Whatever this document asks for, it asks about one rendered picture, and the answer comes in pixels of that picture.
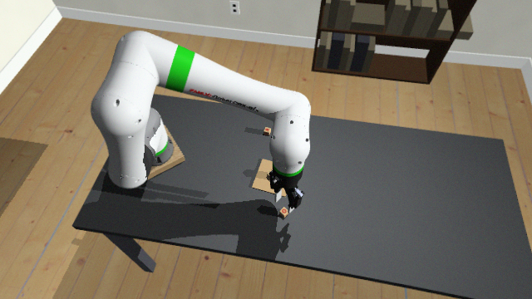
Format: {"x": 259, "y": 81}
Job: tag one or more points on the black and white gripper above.
{"x": 294, "y": 199}

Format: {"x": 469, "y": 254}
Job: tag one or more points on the tan flat mat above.
{"x": 262, "y": 182}

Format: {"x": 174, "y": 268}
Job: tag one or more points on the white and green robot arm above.
{"x": 142, "y": 61}

